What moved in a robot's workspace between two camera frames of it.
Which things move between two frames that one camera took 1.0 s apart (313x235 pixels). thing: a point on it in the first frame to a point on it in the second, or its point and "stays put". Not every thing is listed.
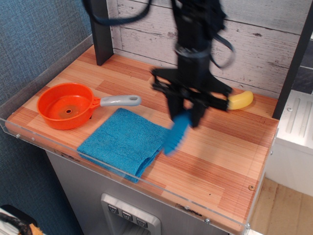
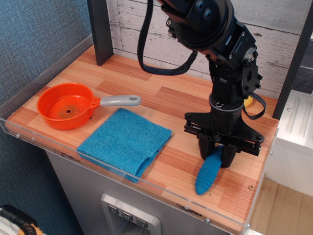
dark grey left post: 103,47 stays put
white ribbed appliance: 290,161 stays put
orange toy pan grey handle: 67,105 stays put
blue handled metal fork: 176,131 to 206,175
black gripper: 192,83 to 223,127
